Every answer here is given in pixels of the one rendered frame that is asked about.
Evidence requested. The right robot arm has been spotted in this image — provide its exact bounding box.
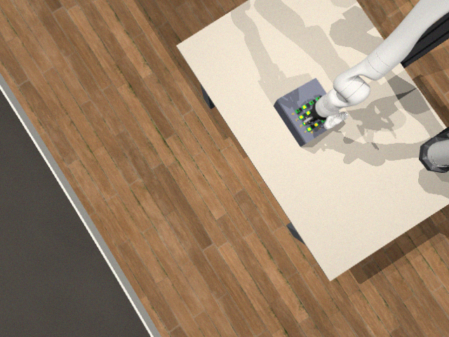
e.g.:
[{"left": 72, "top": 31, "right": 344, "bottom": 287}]
[{"left": 316, "top": 0, "right": 449, "bottom": 129}]

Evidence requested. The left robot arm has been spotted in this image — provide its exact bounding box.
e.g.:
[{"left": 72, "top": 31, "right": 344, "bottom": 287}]
[{"left": 427, "top": 140, "right": 449, "bottom": 168}]

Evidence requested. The grey switch panel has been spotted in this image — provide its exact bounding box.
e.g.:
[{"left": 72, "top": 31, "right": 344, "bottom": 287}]
[{"left": 274, "top": 78, "right": 327, "bottom": 147}]

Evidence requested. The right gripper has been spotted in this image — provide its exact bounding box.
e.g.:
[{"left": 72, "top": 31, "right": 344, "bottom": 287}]
[{"left": 303, "top": 102, "right": 327, "bottom": 125}]

